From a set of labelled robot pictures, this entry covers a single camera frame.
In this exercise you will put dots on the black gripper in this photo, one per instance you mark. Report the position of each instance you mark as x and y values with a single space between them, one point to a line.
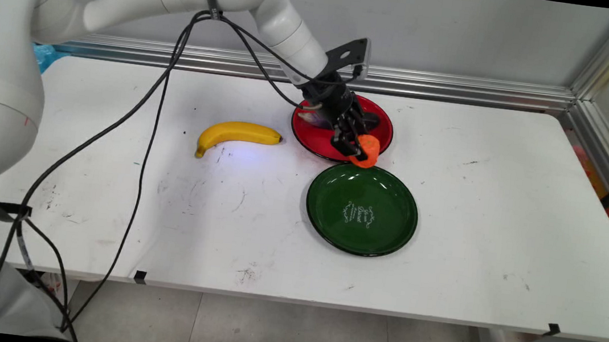
331 96

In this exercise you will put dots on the orange toy carrot piece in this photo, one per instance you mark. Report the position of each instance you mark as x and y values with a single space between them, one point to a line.
370 150

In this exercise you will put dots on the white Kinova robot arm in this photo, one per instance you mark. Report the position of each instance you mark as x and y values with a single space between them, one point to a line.
2 102

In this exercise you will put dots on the purple eggplant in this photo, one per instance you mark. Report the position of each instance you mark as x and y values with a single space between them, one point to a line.
313 119

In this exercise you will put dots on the horizontal aluminium frame rail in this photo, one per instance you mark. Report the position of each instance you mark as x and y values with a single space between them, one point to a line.
463 88

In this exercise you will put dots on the green plate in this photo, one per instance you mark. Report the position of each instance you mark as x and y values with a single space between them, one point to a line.
365 189

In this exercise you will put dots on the white table leg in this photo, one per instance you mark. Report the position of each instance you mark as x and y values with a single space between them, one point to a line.
68 290

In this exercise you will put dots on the yellow banana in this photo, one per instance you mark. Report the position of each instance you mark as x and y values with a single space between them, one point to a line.
240 131

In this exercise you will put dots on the red plate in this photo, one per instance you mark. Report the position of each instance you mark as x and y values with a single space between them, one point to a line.
314 137

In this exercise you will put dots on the blue patterned mat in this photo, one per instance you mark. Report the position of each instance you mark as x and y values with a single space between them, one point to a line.
45 55

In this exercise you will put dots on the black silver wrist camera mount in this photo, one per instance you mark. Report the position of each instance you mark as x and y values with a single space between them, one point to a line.
349 55

